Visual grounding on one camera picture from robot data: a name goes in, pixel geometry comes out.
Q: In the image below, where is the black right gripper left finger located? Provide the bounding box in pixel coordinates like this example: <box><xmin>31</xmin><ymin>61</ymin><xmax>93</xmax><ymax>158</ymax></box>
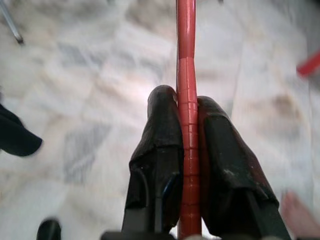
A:
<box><xmin>121</xmin><ymin>84</ymin><xmax>186</xmax><ymax>233</ymax></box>

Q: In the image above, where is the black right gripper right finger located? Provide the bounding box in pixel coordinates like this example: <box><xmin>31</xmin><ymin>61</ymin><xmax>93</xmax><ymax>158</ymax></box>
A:
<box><xmin>197</xmin><ymin>95</ymin><xmax>292</xmax><ymax>240</ymax></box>

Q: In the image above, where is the red plastic clothes hanger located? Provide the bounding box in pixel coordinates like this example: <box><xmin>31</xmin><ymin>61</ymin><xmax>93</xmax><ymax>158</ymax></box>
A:
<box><xmin>174</xmin><ymin>0</ymin><xmax>203</xmax><ymax>238</ymax></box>

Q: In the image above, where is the plain black garment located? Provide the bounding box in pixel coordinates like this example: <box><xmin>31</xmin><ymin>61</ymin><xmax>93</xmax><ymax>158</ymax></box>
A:
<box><xmin>0</xmin><ymin>101</ymin><xmax>43</xmax><ymax>158</ymax></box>

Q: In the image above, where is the person's bare foot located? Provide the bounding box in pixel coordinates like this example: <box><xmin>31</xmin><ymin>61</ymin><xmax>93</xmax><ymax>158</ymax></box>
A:
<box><xmin>282</xmin><ymin>191</ymin><xmax>320</xmax><ymax>240</ymax></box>

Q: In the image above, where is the silver metal clothes rack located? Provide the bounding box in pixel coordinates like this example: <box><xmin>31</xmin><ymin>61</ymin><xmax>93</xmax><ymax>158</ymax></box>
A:
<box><xmin>0</xmin><ymin>0</ymin><xmax>25</xmax><ymax>46</ymax></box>

